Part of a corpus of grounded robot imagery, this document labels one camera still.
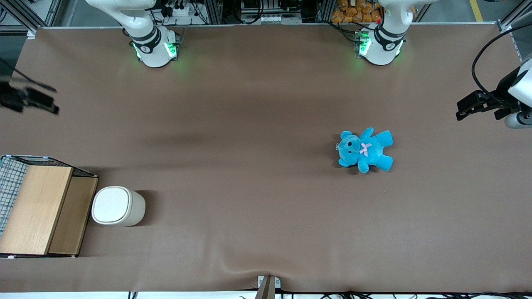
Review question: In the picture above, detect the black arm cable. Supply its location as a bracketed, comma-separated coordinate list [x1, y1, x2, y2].
[0, 58, 57, 93]
[471, 27, 532, 105]

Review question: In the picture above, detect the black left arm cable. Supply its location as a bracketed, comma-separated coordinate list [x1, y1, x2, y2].
[471, 27, 532, 105]

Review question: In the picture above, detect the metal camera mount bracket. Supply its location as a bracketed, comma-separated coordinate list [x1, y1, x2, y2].
[254, 275, 281, 299]

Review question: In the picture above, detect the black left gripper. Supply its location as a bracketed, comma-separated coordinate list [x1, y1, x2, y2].
[456, 66, 522, 121]

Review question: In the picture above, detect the bag of orange items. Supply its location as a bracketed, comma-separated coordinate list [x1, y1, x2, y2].
[331, 0, 417, 24]

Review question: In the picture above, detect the white terminal block row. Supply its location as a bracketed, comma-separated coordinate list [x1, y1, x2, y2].
[244, 14, 303, 25]

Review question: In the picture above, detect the blue teddy bear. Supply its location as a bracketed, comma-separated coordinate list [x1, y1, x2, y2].
[336, 127, 394, 174]

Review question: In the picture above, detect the wooden shelf with wire rack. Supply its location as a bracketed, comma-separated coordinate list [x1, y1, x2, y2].
[0, 154, 99, 259]

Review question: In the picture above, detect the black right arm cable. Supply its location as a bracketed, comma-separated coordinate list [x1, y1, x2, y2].
[0, 58, 57, 93]

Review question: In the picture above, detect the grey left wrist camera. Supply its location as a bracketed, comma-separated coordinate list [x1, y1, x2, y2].
[505, 110, 532, 129]

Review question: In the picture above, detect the brown table cover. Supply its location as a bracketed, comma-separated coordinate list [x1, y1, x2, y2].
[0, 23, 532, 294]

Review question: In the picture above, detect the white lidded trash can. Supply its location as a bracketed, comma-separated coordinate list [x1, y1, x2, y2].
[91, 186, 146, 227]

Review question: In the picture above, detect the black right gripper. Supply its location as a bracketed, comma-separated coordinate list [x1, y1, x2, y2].
[0, 81, 60, 115]

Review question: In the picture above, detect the white power strip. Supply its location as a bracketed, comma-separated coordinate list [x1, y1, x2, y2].
[167, 3, 191, 18]

